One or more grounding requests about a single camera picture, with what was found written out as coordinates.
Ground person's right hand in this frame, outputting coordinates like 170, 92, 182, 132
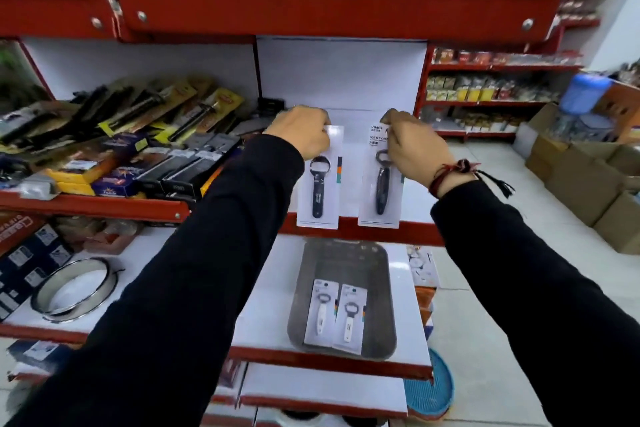
380, 109, 453, 187

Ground person's left hand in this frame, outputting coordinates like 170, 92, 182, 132
263, 105, 332, 160

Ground dark bottle opener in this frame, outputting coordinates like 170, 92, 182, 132
358, 123, 405, 230
296, 124, 345, 230

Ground person's left forearm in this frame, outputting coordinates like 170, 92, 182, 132
5, 134, 306, 427

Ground person's right forearm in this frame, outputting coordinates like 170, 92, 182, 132
431, 180, 640, 427

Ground rows of jars and packets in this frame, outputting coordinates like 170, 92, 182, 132
422, 49, 583, 133

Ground red background shelf unit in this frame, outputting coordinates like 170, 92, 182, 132
414, 0, 628, 142

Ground red and white shelf unit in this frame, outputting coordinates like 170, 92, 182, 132
0, 0, 566, 427

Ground black boxed kitchen tool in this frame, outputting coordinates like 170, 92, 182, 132
136, 134, 216, 197
162, 134, 242, 200

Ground white cardboard box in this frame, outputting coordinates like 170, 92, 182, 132
512, 102, 561, 160

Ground white packaged kitchen gadget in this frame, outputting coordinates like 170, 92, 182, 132
407, 245, 441, 289

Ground grey metal tray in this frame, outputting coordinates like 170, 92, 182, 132
287, 238, 398, 361

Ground small brown cardboard box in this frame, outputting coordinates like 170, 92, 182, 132
524, 134, 569, 182

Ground stack of orange boxes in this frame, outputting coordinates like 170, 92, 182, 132
414, 287, 437, 341

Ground blue water bottle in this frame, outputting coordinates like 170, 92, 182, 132
558, 73, 612, 115

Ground pile of packaged knives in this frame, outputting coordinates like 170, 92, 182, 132
0, 75, 246, 154

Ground white bottle opener on card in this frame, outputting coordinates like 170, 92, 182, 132
304, 279, 340, 348
332, 284, 368, 356

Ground large brown cardboard box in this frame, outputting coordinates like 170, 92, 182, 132
544, 143, 640, 228

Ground orange cardboard box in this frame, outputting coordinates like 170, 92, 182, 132
592, 79, 640, 143

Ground stack of yellow blue boxes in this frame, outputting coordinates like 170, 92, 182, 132
44, 134, 151, 199

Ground clear wrapped packets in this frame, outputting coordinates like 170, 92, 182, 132
54, 216, 144, 256

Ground blue round woven mat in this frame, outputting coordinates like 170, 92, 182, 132
404, 348, 455, 421

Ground stack of dark blue boxes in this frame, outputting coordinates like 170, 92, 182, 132
0, 224, 74, 322

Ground red printed box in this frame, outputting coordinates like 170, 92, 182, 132
0, 213, 47, 258

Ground red and black cord bracelet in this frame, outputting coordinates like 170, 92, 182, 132
428, 159, 516, 200

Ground round metal cake ring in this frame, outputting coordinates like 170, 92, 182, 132
31, 257, 120, 324

